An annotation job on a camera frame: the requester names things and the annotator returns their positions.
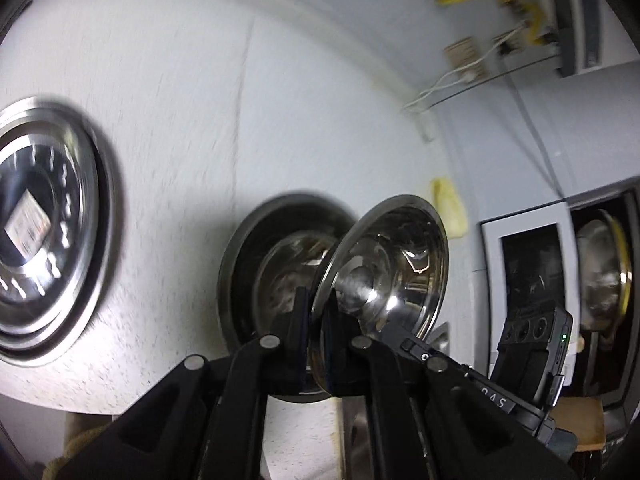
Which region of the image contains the wooden board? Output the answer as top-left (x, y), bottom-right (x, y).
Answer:
top-left (547, 394), bottom-right (607, 454)

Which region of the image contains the beige wall socket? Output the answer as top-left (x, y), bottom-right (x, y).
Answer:
top-left (444, 35), bottom-right (489, 81)

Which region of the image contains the small steel bowl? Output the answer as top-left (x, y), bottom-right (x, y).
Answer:
top-left (254, 231), bottom-right (342, 343)
top-left (307, 193), bottom-right (450, 397)

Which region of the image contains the small labelled steel plate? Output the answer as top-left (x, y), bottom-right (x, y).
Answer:
top-left (0, 96), bottom-right (103, 342)

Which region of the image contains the beige cloth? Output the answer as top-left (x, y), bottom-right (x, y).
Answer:
top-left (42, 412), bottom-right (117, 480)

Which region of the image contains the white microwave oven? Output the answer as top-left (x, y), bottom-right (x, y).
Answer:
top-left (479, 187), bottom-right (581, 361)

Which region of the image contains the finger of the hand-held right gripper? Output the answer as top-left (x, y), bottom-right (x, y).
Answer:
top-left (384, 322), bottom-right (436, 362)

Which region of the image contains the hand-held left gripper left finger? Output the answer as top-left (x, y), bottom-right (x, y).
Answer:
top-left (57, 285), bottom-right (313, 480)

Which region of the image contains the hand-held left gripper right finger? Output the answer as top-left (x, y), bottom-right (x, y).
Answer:
top-left (320, 302), bottom-right (581, 480)

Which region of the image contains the napa cabbage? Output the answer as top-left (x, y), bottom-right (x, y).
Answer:
top-left (430, 177), bottom-right (471, 239)

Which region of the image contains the large steel bowl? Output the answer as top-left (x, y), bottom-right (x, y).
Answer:
top-left (217, 190), bottom-right (362, 404)

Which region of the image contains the black power cable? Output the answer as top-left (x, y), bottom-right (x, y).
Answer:
top-left (424, 54), bottom-right (572, 202)

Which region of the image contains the large labelled steel plate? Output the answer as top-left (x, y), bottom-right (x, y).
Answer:
top-left (0, 112), bottom-right (125, 367)

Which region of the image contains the white power cable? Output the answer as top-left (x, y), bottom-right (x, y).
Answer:
top-left (402, 34), bottom-right (507, 114)

